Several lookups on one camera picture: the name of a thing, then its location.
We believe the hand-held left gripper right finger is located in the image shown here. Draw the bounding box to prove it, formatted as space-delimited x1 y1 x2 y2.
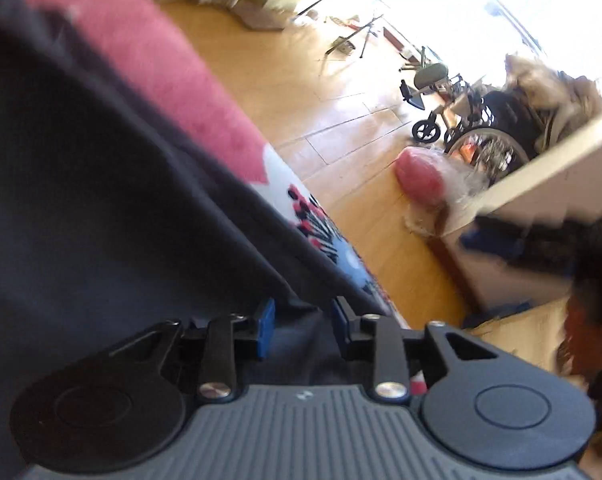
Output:
331 297 500 404

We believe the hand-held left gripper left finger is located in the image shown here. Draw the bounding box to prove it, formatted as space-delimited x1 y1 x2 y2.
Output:
108 298 277 404

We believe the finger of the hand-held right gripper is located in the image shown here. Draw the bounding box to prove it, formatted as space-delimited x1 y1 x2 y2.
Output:
458 224 528 264

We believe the dark navy garment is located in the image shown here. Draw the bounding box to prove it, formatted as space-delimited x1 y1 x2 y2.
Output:
0 0 398 480

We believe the white cabinet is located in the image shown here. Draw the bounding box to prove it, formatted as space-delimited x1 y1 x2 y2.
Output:
430 110 602 312

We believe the pink bundle in plastic bag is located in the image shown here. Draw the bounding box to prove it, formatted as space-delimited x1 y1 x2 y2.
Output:
394 145 488 234

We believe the person's dark patterned clothing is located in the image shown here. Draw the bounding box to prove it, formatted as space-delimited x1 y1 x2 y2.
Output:
555 290 602 461

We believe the wheelchair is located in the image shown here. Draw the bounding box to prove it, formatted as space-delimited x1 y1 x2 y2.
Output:
398 74 548 182

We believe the beige cloth pile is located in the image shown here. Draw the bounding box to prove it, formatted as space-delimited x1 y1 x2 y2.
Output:
503 52 602 142

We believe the green seat stool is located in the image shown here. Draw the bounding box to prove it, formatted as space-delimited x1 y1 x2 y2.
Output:
411 46 453 93

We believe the metal folding stand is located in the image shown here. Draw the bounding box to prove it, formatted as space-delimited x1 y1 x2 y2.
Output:
323 11 386 62

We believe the pink printed blanket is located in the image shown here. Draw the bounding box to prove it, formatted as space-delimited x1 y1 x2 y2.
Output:
0 0 430 397

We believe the brown floor mat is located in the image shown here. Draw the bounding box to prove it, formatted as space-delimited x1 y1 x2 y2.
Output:
235 0 285 32

